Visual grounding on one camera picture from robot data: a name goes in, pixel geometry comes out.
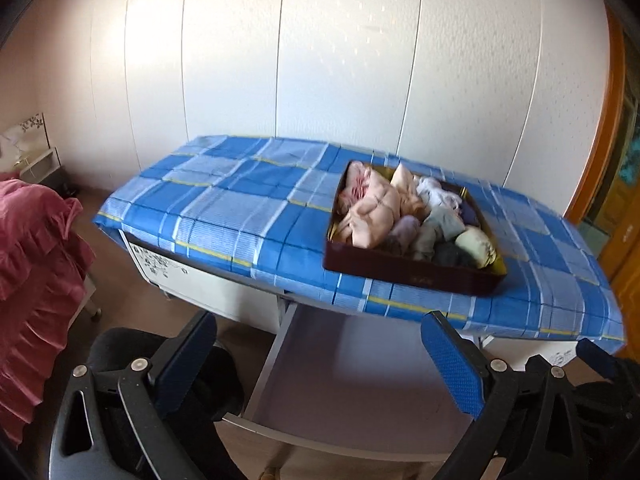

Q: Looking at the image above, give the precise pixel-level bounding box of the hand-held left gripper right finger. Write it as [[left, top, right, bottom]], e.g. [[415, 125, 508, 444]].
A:
[[420, 310, 596, 480]]

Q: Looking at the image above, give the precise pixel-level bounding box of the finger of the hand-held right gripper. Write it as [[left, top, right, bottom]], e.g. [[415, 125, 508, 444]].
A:
[[575, 338, 621, 381]]

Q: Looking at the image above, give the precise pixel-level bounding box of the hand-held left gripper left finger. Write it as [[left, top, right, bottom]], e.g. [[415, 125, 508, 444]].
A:
[[48, 310, 218, 480]]

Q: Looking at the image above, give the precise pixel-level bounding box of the gold metal tin box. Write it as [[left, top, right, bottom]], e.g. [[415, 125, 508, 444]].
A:
[[322, 160, 508, 296]]

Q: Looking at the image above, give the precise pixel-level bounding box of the white cabinet drawer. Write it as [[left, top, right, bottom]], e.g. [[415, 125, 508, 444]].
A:
[[220, 300, 488, 461]]

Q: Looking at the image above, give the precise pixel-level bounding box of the dark grey cloth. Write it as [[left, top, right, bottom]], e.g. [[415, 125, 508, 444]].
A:
[[432, 242, 476, 268]]

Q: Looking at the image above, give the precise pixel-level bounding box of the pale yellow-green garment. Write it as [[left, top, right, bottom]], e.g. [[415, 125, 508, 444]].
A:
[[452, 226, 498, 268]]

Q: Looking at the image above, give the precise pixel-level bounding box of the grey-green padded garment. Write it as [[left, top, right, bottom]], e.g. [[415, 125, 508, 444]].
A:
[[412, 207, 466, 261]]

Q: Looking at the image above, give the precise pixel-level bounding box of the lavender cloth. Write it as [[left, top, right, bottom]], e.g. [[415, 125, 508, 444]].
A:
[[382, 215, 423, 256]]

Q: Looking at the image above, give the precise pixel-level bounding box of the navy blue cloth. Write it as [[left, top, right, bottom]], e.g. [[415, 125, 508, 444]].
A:
[[457, 195, 488, 228]]

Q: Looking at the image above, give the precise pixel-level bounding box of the beige satin garment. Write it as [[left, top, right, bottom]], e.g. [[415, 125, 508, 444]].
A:
[[332, 167, 401, 250]]

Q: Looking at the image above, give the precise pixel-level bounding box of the white cloth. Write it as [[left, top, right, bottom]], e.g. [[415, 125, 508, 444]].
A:
[[415, 176, 463, 211]]

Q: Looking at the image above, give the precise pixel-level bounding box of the peach cloth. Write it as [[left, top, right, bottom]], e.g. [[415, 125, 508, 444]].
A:
[[390, 165, 426, 221]]

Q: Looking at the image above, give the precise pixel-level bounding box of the pink knotted cloth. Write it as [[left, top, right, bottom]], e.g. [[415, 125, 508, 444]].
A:
[[337, 161, 373, 211]]

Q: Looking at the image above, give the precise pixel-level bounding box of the white low cabinet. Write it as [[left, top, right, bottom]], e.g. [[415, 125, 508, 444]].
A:
[[120, 230, 578, 480]]

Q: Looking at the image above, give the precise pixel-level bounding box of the wooden door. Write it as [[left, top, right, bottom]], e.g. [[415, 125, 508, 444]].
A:
[[597, 160, 640, 281]]

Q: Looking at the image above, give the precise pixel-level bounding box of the blue plaid tablecloth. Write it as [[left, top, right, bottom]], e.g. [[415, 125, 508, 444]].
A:
[[92, 134, 626, 356]]

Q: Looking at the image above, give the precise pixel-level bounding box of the red ruffled bedspread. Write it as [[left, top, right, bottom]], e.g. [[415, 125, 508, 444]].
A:
[[0, 177, 96, 446]]

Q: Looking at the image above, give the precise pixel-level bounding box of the white nightstand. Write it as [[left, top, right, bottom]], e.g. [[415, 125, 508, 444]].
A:
[[20, 147, 68, 196]]

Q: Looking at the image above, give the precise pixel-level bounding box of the white floral headboard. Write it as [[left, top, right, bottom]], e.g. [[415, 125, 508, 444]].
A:
[[0, 112, 48, 161]]

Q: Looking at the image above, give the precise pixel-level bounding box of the white panelled wardrobe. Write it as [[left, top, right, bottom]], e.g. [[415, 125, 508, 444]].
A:
[[90, 0, 613, 211]]

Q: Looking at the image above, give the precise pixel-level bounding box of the white bed frame leg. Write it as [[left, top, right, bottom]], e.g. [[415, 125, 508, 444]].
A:
[[75, 275, 103, 323]]

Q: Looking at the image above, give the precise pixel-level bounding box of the orange wooden door frame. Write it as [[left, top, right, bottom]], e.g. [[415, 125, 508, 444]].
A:
[[567, 5, 628, 223]]

